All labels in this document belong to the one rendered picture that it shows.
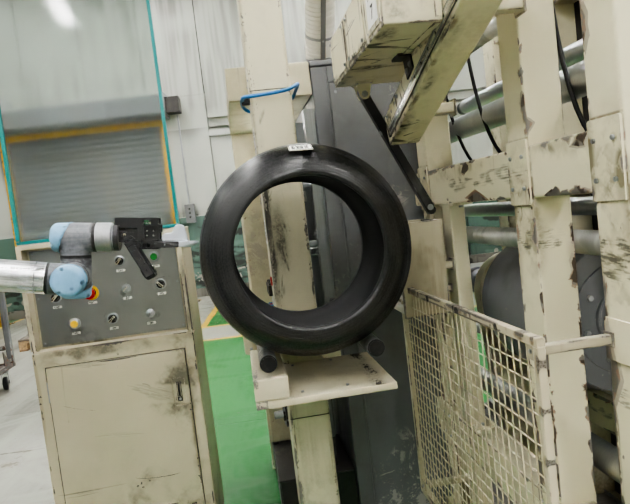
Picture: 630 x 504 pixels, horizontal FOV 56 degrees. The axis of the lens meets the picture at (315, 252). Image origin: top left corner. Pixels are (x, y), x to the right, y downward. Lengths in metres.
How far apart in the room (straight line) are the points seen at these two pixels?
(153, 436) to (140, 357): 0.29
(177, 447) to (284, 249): 0.84
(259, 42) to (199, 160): 8.71
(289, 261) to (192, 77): 9.15
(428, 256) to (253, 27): 0.88
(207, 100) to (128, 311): 8.73
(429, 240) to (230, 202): 0.69
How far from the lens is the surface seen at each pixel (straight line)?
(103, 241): 1.60
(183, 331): 2.19
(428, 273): 1.89
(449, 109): 1.81
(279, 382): 1.55
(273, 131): 1.88
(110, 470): 2.34
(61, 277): 1.48
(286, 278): 1.87
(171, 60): 11.02
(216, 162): 10.63
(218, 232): 1.49
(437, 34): 1.41
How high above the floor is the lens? 1.27
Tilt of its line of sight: 4 degrees down
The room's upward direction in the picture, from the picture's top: 7 degrees counter-clockwise
